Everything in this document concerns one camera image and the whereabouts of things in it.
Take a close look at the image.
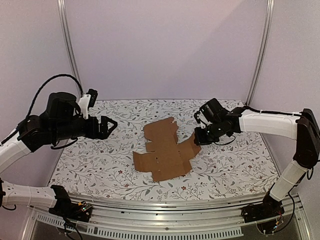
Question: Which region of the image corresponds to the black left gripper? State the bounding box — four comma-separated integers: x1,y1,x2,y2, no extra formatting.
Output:
52,114,118,141

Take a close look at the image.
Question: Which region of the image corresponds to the brown cardboard box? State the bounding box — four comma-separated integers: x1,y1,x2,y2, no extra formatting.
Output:
133,116,201,182

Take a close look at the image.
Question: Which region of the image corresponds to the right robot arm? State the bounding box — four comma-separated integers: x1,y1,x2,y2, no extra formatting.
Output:
194,98,320,218

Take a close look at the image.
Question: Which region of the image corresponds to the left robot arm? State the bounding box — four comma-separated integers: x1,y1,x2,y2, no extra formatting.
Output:
0,89,118,217

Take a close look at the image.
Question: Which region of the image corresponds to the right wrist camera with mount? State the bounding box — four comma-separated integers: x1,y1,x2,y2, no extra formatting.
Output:
193,110,208,126

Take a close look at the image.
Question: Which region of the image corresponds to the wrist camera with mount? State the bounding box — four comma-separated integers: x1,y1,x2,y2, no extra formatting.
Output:
77,88,98,120
193,110,208,126

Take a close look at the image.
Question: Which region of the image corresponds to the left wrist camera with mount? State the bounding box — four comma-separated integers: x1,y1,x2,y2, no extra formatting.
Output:
77,88,98,120

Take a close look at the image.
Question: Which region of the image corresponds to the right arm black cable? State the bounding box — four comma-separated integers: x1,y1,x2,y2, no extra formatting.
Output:
243,105,305,117

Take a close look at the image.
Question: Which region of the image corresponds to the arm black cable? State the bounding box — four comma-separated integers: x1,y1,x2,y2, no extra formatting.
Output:
243,105,305,117
25,73,84,121

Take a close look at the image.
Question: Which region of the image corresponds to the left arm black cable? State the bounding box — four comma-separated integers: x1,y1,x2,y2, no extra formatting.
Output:
25,73,84,121

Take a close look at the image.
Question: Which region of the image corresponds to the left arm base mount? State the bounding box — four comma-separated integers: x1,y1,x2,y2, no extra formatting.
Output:
48,199,93,223

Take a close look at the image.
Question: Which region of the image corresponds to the aluminium front rail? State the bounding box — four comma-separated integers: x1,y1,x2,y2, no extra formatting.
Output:
22,193,313,240

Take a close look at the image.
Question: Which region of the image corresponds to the left aluminium frame post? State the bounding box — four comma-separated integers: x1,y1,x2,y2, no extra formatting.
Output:
56,0,82,87

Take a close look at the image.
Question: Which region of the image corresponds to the aluminium frame post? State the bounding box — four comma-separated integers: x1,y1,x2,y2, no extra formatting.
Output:
245,0,275,105
56,0,82,87

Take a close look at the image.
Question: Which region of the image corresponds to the right aluminium frame post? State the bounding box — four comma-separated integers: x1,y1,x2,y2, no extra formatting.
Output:
245,0,275,105

